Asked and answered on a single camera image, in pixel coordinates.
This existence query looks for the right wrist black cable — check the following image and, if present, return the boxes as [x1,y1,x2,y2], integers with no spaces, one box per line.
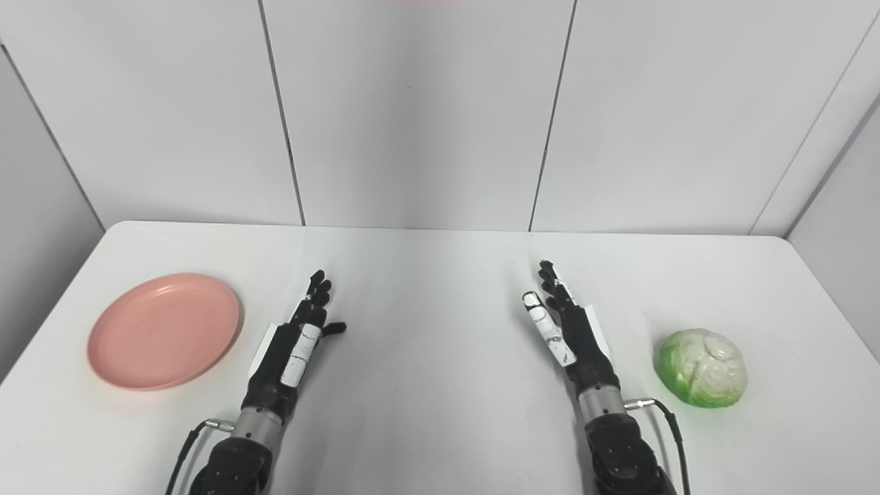
[624,397,692,495]

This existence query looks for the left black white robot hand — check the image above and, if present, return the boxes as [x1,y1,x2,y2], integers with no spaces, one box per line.
[241,269,347,418]

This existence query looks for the pink round plate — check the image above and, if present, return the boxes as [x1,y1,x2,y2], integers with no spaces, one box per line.
[87,273,243,391]

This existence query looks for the green white cabbage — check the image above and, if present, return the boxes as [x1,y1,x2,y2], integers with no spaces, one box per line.
[653,329,749,408]

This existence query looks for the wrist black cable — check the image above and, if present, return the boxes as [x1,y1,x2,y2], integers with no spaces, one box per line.
[164,418,235,495]
[624,397,692,495]

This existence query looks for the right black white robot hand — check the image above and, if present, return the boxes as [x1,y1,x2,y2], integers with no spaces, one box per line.
[521,259,621,399]

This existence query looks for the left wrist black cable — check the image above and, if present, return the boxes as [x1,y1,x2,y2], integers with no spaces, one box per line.
[164,418,235,495]

